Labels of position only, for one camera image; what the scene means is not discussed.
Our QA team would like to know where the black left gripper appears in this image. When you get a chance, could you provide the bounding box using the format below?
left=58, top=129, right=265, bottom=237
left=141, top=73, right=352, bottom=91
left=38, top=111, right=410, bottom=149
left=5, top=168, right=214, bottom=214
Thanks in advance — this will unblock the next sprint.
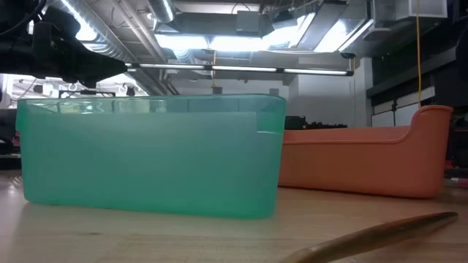
left=32, top=7, right=128, bottom=89

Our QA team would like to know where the narrow silver ventilation duct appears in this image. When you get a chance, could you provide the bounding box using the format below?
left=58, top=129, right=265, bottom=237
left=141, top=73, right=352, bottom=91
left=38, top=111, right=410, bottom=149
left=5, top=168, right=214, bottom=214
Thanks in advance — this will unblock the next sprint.
left=146, top=0, right=176, bottom=23

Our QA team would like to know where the green translucent plastic bin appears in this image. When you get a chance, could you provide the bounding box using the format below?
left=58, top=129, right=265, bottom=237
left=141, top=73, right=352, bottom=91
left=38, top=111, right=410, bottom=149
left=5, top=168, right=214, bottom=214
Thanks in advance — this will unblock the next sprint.
left=15, top=94, right=287, bottom=220

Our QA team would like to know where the orange plastic bin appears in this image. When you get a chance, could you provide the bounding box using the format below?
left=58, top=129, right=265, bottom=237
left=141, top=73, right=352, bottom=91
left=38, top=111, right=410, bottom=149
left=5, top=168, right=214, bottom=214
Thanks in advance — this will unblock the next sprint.
left=277, top=104, right=454, bottom=199

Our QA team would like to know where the long ceiling light bar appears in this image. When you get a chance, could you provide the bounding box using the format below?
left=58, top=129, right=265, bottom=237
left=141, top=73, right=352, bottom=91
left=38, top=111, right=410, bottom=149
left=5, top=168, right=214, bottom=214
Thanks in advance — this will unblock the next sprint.
left=124, top=62, right=355, bottom=77

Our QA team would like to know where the grey ceiling unit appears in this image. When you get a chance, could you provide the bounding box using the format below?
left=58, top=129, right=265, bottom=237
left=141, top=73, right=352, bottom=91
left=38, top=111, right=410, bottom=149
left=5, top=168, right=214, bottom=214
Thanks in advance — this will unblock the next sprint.
left=235, top=9, right=264, bottom=36

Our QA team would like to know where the wide silver ventilation duct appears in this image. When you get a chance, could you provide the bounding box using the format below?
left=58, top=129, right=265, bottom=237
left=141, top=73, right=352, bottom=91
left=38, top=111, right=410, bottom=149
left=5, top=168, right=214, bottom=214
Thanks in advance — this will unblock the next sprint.
left=47, top=0, right=136, bottom=63

